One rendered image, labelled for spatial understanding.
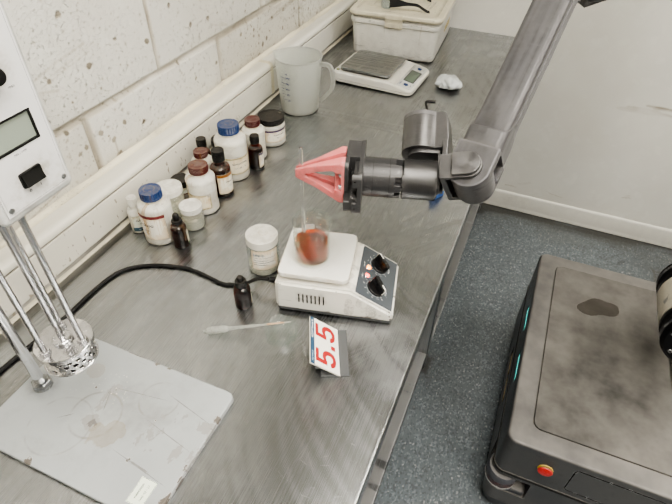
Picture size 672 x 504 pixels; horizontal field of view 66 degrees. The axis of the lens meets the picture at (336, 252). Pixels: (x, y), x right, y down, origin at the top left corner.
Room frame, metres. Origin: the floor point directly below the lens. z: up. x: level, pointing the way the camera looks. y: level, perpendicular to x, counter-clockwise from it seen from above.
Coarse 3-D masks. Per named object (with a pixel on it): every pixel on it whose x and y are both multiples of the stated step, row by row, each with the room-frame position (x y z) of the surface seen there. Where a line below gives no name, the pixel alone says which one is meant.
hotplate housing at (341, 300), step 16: (384, 256) 0.69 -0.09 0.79; (352, 272) 0.62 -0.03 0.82; (288, 288) 0.59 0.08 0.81; (304, 288) 0.59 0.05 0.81; (320, 288) 0.59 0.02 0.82; (336, 288) 0.58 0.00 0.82; (352, 288) 0.58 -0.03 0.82; (288, 304) 0.59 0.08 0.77; (304, 304) 0.59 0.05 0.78; (320, 304) 0.58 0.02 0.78; (336, 304) 0.58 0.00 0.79; (352, 304) 0.57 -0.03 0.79; (368, 304) 0.57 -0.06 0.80; (368, 320) 0.57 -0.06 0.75; (384, 320) 0.57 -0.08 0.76
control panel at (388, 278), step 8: (368, 248) 0.69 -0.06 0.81; (368, 256) 0.67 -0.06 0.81; (360, 264) 0.64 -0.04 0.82; (368, 264) 0.65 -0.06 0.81; (392, 264) 0.68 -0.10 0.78; (360, 272) 0.63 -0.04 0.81; (368, 272) 0.63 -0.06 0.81; (376, 272) 0.64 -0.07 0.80; (392, 272) 0.66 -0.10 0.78; (360, 280) 0.61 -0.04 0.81; (368, 280) 0.62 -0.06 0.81; (384, 280) 0.63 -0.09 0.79; (392, 280) 0.64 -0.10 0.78; (360, 288) 0.59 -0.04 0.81; (392, 288) 0.62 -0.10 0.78; (368, 296) 0.58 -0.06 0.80; (376, 296) 0.59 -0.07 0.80; (384, 296) 0.60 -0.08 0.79; (392, 296) 0.60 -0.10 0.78; (384, 304) 0.58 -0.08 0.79
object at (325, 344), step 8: (320, 328) 0.53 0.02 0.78; (328, 328) 0.54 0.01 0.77; (320, 336) 0.51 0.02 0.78; (328, 336) 0.52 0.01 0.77; (320, 344) 0.50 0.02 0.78; (328, 344) 0.51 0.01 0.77; (320, 352) 0.48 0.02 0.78; (328, 352) 0.49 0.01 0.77; (320, 360) 0.47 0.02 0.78; (328, 360) 0.48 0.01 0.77; (336, 360) 0.48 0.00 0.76; (328, 368) 0.46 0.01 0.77; (336, 368) 0.47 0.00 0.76
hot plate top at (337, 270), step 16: (288, 240) 0.68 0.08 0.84; (336, 240) 0.68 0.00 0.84; (352, 240) 0.68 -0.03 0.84; (288, 256) 0.64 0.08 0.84; (336, 256) 0.64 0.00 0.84; (352, 256) 0.64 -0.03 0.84; (288, 272) 0.60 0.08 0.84; (304, 272) 0.60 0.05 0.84; (320, 272) 0.60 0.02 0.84; (336, 272) 0.60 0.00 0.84
